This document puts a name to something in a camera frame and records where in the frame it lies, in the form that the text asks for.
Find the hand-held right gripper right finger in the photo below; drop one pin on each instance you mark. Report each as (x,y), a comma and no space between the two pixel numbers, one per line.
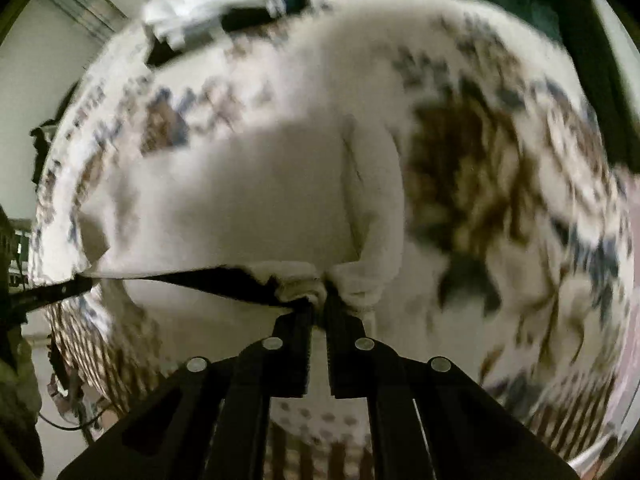
(343,360)

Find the person's olive trousers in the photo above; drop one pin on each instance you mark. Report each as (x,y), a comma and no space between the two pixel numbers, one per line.
(20,400)

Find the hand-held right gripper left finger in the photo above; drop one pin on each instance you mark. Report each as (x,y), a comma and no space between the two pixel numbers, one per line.
(294,355)

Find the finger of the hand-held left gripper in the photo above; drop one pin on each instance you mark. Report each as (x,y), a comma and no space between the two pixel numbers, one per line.
(210,284)

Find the folded white cloth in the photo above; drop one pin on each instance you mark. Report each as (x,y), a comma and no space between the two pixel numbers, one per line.
(210,2)

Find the white fleece garment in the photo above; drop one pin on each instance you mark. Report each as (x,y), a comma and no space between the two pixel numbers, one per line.
(240,170)

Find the patterned floral blanket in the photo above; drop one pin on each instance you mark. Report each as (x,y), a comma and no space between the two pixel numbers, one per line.
(500,170)

